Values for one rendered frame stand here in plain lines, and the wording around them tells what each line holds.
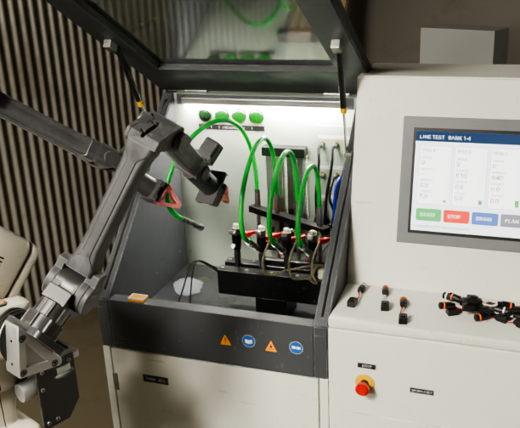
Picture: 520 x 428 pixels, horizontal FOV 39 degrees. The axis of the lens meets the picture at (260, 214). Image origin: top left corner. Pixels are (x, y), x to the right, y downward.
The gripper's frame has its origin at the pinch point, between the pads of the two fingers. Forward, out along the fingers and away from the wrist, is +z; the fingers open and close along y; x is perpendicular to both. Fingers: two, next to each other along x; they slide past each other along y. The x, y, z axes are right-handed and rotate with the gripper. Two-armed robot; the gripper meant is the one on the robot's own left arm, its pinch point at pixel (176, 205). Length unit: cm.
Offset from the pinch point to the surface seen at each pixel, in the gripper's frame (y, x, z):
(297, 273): -11.7, -0.6, 39.7
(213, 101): 21.0, -38.5, 0.9
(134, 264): 21.0, 19.4, 5.7
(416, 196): -40, -32, 45
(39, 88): 179, -41, -27
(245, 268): 0.3, 4.9, 29.6
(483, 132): -53, -52, 45
